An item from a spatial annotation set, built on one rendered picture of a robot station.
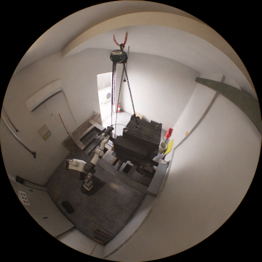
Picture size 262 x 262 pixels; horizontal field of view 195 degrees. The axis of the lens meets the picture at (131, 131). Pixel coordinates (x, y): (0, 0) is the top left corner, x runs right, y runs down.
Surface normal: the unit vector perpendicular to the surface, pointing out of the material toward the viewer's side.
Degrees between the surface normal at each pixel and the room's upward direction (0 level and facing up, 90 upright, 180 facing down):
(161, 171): 0
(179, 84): 90
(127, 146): 0
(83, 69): 90
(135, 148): 0
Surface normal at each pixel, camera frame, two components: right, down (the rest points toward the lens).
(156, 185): 0.12, -0.65
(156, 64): -0.50, 0.62
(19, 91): 0.86, 0.44
